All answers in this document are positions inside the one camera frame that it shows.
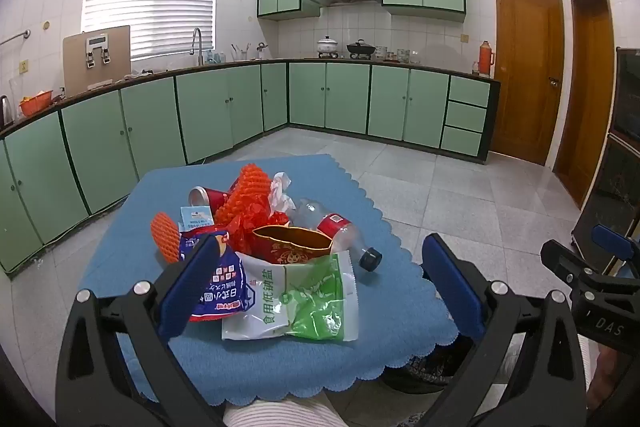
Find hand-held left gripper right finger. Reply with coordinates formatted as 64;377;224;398
420;233;588;427

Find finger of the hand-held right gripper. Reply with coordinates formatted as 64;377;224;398
540;239;640;295
591;224;640;264

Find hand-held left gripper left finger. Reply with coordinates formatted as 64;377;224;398
56;234;226;427

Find blue red snack bag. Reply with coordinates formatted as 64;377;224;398
177;229;251;324

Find small orange foam net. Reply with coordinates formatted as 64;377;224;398
151;212;184;264

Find red drink can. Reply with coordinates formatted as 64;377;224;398
188;187;229;221

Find black lined trash bin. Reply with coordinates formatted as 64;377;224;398
385;341;482;396

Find red gold paper bag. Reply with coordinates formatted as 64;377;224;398
251;225;333;266

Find large orange foam net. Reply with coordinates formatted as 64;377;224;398
215;163;273;228

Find green white plastic bag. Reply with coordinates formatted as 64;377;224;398
221;251;360;343

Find clear bottle with red label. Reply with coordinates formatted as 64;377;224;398
292;198;383;271

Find white tissue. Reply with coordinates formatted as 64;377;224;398
267;172;297;212

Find person's right forearm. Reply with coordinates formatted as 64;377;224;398
594;346;626;410

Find dark glass cabinet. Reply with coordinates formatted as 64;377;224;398
570;48;640;275

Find person's right leg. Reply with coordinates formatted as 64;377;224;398
492;332;603;427

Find person's leg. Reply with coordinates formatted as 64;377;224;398
222;398;347;427
492;332;603;427

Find blue scalloped table mat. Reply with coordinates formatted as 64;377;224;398
80;153;460;408

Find person's left leg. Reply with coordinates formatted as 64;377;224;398
222;398;347;427

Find green base cabinets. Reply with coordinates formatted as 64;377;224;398
0;59;501;275

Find closed wooden door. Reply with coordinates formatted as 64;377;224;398
494;0;565;166

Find orange thermos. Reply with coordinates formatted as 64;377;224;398
478;41;493;78

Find orange basket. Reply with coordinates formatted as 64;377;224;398
19;90;54;118

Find metal kitchen faucet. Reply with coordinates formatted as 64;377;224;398
190;28;206;66

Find brown board with clips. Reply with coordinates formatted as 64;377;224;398
62;25;132;98

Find black wok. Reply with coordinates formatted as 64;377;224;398
346;39;376;59

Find wooden door in frame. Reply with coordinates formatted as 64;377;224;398
552;0;615;210

